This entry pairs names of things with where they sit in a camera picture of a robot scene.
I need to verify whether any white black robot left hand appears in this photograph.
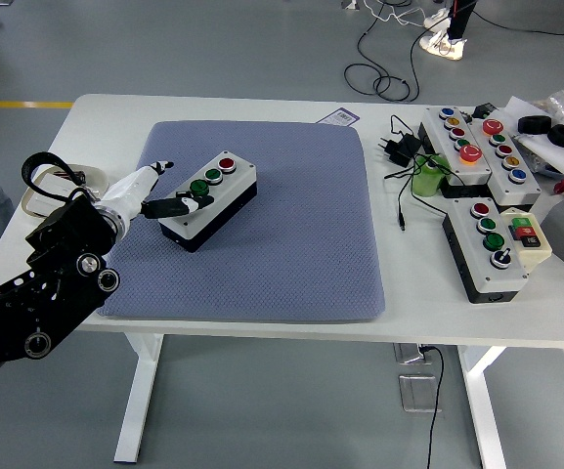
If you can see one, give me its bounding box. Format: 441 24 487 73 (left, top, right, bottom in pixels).
99 158 215 222

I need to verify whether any grey four-button control box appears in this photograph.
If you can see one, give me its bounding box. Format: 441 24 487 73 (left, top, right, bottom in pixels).
156 155 258 254

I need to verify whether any grey five-button box, narrow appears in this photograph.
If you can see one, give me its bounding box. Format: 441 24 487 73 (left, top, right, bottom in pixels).
416 106 494 188

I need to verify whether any grey four-button box with selector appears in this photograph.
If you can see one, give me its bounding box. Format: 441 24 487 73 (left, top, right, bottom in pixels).
441 197 531 305

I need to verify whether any grey five-button box, wide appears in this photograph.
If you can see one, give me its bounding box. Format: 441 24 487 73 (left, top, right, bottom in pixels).
466 116 542 207

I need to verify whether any white shallow dish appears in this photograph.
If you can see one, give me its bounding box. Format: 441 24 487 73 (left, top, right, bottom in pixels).
21 163 109 219

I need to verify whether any blue-grey textured mat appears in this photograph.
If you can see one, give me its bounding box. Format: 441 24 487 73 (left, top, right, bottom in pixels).
96 120 387 323

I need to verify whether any white table leg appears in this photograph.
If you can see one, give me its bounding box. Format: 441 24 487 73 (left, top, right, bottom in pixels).
456 345 510 469
113 334 165 464

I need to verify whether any purple white label card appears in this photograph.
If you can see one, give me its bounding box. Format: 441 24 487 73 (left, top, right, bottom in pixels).
319 107 361 126

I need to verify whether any green cylinder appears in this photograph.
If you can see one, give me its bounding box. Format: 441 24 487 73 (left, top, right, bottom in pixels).
411 152 453 199

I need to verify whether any metal floor socket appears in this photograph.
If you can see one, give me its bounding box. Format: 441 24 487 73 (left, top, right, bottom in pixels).
393 343 432 365

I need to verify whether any metal floor box lid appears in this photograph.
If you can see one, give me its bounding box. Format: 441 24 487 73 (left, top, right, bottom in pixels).
398 373 442 414

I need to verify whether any white paper sheet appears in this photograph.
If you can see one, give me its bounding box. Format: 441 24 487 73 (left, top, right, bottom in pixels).
504 96 564 176

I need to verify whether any white wall switch plate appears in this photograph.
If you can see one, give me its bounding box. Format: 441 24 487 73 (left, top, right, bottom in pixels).
29 173 81 207

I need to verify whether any black power adapter with cord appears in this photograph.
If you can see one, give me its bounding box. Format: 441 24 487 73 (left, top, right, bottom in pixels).
376 114 454 234

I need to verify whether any black looped floor cable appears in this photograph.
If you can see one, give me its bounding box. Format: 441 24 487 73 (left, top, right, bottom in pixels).
343 0 427 103

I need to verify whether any white floor cable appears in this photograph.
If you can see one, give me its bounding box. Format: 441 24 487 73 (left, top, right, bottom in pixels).
362 0 439 26

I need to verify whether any black cable under table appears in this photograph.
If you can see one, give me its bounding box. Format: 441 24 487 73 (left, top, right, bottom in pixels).
420 345 447 469

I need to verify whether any beige red-green switch box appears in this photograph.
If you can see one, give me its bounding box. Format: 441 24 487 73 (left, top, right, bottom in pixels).
499 207 554 274

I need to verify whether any long black floor cable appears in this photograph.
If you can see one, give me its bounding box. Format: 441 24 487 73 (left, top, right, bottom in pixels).
471 7 564 36

